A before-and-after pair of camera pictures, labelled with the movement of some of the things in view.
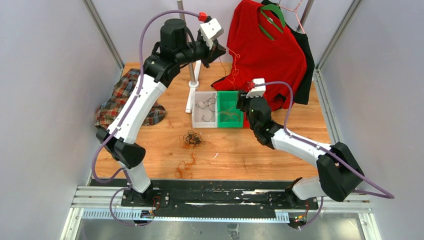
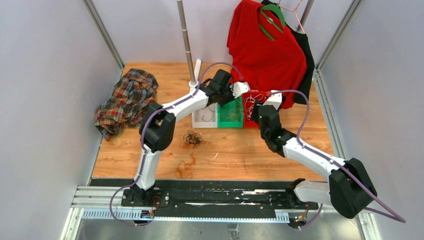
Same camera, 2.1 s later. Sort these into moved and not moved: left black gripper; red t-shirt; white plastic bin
Moved: left black gripper
Not moved: red t-shirt; white plastic bin
